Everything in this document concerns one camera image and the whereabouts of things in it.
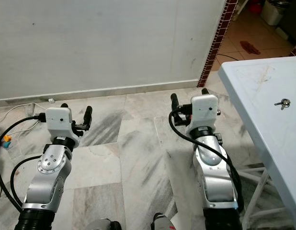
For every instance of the robot right leg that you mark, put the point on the robot right leg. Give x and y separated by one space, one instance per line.
162 223

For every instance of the robot leg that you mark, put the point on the robot leg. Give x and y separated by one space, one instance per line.
107 225
162 223

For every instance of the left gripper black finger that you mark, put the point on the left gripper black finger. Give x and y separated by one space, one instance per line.
87 115
64 105

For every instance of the grey lidded bucket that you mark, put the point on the grey lidded bucket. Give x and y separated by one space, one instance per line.
273 13

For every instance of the dark red floor cloth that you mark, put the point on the dark red floor cloth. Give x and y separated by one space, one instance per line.
249 47

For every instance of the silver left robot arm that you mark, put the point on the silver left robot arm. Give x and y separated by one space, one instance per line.
47 187

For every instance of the small silver key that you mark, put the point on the small silver key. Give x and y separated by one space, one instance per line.
282 102

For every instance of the white metal table leg frame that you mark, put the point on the white metal table leg frame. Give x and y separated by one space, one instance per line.
260 201

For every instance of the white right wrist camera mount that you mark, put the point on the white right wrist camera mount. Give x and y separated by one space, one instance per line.
204 111

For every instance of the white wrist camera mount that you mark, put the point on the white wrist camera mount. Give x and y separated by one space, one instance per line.
58 122
204 111

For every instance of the robot left leg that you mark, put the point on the robot left leg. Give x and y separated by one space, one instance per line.
107 225

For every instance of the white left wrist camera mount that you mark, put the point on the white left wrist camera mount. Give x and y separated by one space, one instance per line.
58 122

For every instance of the red container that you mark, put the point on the red container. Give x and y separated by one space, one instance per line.
256 6

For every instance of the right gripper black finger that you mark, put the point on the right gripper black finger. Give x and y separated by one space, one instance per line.
205 91
174 101

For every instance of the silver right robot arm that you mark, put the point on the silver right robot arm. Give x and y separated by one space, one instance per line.
215 182

